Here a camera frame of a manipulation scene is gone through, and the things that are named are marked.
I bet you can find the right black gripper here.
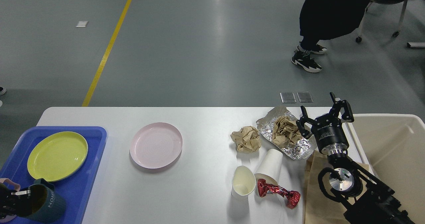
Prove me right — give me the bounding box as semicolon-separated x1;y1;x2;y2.
296;92;355;155

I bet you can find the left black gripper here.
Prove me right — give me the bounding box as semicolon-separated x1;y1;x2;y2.
0;184;32;219

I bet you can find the dark teal mug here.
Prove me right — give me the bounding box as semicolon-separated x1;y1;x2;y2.
20;178;66;224

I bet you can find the pink plate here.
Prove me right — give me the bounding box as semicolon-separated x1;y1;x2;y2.
129;122;183;169

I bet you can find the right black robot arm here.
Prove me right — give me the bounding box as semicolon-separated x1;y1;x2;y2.
296;92;412;224

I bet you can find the pink mug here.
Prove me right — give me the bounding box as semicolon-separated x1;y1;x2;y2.
0;178;21;223

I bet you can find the right metal floor plate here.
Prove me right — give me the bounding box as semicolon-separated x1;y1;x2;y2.
297;92;314;103

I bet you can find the metal floor plate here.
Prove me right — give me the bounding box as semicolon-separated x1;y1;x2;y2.
280;92;297;103
297;92;314;103

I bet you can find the aluminium foil sheet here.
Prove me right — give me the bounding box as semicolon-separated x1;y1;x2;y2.
256;106;317;160

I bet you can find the crumpled brown paper on foil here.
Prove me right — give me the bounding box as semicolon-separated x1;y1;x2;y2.
272;116;302;149

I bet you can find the left metal floor plate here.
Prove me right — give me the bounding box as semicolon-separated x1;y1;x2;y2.
280;92;297;103

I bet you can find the yellow plate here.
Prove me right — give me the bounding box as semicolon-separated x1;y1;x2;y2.
27;131;89;182

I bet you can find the beige plastic bin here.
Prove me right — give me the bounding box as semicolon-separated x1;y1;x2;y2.
348;114;425;224

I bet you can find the lying white paper cup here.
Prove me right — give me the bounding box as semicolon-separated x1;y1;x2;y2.
254;149;283;185

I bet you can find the crumpled brown paper ball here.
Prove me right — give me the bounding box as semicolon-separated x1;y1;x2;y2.
230;126;262;153

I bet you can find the red foil wrapper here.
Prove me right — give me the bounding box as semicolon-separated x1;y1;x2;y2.
257;178;301;209

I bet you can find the brown paper bag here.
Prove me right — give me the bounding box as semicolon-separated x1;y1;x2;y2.
302;150;349;224

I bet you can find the upright white paper cup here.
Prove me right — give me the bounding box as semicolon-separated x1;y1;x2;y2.
231;166;256;200

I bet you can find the shoe at left edge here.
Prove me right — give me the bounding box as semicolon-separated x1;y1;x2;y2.
0;86;7;96

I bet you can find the person in black coat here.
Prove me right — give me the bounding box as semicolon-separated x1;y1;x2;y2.
291;0;371;73

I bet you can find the white bar on floor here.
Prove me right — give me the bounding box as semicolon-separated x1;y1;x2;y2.
406;41;425;49

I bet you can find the white paper on floor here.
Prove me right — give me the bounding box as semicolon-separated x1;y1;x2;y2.
75;21;89;28

